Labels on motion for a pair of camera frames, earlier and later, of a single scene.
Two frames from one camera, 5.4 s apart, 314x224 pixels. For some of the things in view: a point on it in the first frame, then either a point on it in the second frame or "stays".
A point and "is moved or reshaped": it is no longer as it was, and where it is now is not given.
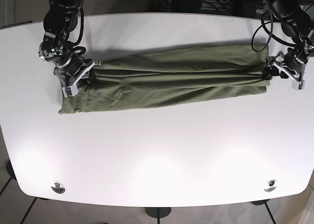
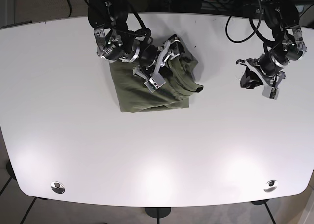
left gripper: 71,72 -> 151,59
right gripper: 289,66 -> 270,66
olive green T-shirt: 172,74 is moved or reshaped
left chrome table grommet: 58,187 stays
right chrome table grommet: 271,185 stays
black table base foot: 158,212 stays
